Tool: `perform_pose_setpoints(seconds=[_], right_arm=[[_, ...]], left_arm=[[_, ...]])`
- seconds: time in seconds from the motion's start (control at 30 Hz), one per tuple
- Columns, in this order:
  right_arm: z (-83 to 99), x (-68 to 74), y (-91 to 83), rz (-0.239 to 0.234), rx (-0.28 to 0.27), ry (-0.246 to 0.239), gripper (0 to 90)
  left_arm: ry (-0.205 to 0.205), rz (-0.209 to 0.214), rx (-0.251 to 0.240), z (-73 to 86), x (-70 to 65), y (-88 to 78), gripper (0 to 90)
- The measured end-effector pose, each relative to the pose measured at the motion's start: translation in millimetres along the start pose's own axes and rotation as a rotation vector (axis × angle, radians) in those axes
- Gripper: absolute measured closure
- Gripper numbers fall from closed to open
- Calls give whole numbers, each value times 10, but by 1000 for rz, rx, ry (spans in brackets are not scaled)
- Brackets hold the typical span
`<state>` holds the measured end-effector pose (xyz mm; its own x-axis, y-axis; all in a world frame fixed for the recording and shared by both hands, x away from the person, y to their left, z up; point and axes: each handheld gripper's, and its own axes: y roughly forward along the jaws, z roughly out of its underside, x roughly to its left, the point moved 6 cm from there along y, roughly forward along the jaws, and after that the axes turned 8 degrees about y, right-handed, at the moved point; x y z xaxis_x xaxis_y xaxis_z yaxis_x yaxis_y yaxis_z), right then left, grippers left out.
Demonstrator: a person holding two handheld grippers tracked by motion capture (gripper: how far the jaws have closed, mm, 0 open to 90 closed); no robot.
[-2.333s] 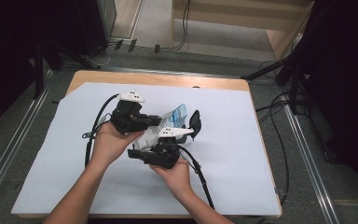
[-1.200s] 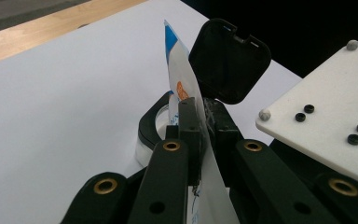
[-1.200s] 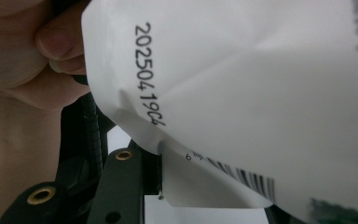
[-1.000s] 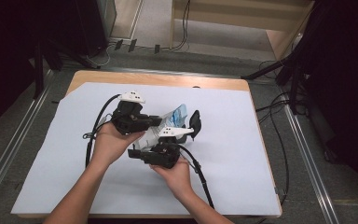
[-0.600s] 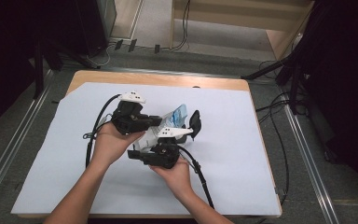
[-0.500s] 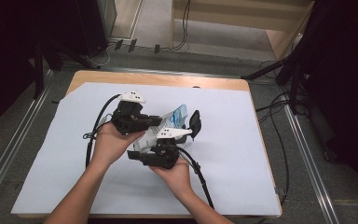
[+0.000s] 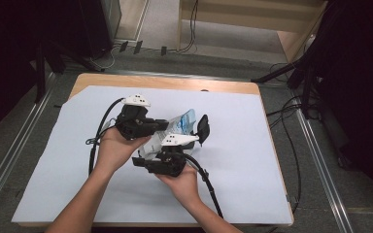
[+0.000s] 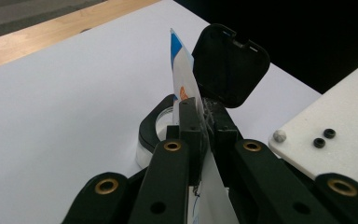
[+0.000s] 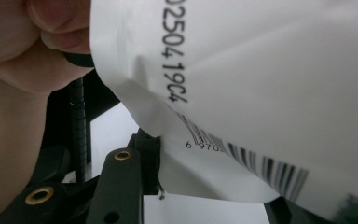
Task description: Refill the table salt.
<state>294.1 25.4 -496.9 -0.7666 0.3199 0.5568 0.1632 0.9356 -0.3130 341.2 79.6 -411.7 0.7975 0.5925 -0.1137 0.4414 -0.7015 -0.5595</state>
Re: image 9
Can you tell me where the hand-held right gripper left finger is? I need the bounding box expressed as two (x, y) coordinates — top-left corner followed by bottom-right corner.
(126, 127), (164, 197)

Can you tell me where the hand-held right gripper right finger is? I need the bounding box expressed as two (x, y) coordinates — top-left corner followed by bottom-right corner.
(263, 196), (294, 224)

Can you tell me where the blue and white plastic pouch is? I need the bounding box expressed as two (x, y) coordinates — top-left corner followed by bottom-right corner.
(89, 0), (358, 213)

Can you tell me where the left hand-held gripper black cable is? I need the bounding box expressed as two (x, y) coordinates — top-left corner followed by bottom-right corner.
(67, 77), (88, 185)

